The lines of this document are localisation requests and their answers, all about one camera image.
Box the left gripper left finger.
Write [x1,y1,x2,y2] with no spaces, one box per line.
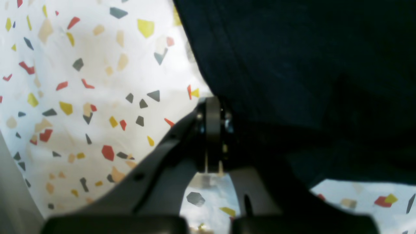
[41,97,223,234]

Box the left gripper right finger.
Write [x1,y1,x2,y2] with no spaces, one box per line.
[221,108,378,234]

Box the black t-shirt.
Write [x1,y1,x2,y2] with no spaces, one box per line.
[174,0,415,188]

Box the terrazzo pattern tablecloth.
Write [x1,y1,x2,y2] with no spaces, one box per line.
[1,0,415,234]

